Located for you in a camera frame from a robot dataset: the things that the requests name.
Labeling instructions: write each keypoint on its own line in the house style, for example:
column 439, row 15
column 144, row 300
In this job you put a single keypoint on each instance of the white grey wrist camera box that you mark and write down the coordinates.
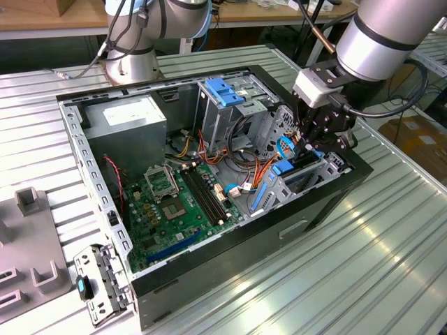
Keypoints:
column 316, row 87

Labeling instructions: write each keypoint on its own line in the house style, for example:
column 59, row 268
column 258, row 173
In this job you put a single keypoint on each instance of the wooden desk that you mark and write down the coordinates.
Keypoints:
column 272, row 15

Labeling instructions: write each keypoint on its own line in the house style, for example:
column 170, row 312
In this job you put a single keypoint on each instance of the grey perforated disk bay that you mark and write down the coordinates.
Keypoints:
column 279, row 193

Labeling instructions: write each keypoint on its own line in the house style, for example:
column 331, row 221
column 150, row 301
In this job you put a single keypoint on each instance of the small white box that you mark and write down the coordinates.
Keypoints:
column 297, row 4

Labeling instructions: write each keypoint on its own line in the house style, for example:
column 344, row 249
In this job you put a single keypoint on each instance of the blue expansion slot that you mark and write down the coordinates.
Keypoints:
column 174, row 246

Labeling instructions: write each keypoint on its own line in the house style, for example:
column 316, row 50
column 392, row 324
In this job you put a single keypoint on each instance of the grey parts rack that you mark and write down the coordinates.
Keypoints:
column 31, row 240

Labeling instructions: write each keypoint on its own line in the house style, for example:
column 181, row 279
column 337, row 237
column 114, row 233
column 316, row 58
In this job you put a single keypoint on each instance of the hard disk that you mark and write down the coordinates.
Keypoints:
column 282, row 168

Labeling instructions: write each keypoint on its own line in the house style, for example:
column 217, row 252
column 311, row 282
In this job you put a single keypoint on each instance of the metal slat side table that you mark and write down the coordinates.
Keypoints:
column 436, row 61

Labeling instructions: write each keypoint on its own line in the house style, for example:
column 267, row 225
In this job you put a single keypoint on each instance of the grey metal slot bracket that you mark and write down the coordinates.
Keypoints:
column 108, row 275

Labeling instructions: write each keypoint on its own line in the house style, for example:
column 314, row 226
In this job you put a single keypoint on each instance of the black RAM slot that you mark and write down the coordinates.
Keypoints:
column 203, row 197
column 212, row 191

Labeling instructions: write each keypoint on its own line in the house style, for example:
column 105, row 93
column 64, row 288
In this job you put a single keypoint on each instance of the brown cardboard box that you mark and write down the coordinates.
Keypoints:
column 419, row 139

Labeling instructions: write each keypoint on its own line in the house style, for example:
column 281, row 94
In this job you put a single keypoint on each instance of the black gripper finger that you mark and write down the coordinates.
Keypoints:
column 307, row 129
column 342, row 143

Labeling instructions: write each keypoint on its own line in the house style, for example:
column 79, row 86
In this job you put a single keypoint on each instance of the green motherboard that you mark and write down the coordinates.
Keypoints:
column 188, row 225

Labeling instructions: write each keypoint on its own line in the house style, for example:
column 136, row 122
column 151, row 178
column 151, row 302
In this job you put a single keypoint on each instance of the black open PC case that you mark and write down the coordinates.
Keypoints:
column 244, row 251

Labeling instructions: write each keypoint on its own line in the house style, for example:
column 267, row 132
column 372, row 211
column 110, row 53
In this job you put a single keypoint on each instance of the grey optical drive cage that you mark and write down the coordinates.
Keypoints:
column 213, row 118

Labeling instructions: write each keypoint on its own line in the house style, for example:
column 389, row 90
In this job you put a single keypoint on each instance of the black blue bracket latch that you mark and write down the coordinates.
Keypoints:
column 84, row 288

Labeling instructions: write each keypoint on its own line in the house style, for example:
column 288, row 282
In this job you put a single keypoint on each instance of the grey power supply unit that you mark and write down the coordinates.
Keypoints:
column 129, row 146

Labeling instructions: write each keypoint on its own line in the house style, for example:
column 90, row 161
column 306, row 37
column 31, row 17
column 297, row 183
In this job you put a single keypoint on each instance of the copper coloured tube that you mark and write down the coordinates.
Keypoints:
column 323, row 39

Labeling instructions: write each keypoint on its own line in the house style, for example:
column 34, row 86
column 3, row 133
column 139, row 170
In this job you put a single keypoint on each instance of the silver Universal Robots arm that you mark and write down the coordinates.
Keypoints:
column 377, row 45

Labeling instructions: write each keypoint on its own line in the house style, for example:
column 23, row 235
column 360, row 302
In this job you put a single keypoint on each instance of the blue plastic drive latch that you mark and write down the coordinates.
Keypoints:
column 220, row 91

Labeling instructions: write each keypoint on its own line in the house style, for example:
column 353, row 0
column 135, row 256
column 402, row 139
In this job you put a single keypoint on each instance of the CPU socket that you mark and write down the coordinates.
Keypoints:
column 173, row 209

